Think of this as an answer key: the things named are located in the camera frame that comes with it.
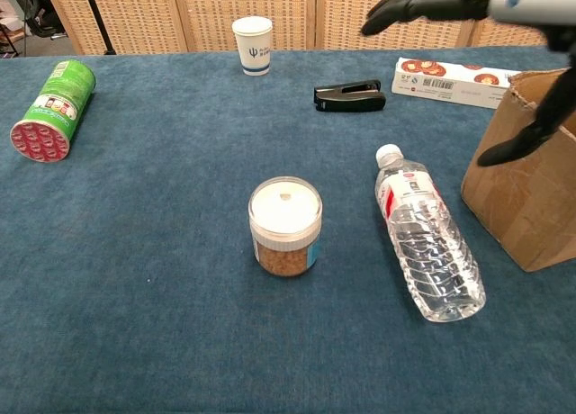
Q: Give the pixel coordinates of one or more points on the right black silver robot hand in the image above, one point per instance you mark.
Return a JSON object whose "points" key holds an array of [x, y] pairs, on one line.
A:
{"points": [[517, 0]]}

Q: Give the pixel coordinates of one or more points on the white red cling film box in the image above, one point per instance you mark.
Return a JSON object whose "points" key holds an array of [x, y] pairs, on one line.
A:
{"points": [[450, 88]]}

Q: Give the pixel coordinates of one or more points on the open brown cardboard box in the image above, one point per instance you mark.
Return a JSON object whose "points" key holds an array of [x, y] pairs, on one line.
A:
{"points": [[517, 207]]}

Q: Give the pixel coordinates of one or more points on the clear plastic water bottle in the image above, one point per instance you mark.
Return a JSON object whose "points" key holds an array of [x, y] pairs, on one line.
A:
{"points": [[427, 243]]}

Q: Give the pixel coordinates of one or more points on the green cylindrical chip can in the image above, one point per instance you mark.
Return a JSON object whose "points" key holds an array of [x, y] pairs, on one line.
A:
{"points": [[58, 103]]}

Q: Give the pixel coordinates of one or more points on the black stapler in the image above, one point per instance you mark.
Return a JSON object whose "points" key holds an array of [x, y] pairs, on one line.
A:
{"points": [[351, 100]]}

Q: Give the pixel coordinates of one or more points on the white paper cup blue logo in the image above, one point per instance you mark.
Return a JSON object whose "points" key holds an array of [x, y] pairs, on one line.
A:
{"points": [[253, 45]]}

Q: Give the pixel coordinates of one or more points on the woven rattan folding screen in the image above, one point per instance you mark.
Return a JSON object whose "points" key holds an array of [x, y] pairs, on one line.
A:
{"points": [[202, 9]]}

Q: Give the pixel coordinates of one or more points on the small white lidded jar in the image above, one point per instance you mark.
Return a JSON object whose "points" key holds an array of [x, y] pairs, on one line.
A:
{"points": [[285, 234]]}

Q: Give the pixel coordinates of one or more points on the blue carpet table cover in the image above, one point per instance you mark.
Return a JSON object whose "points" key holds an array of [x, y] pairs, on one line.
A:
{"points": [[180, 319]]}

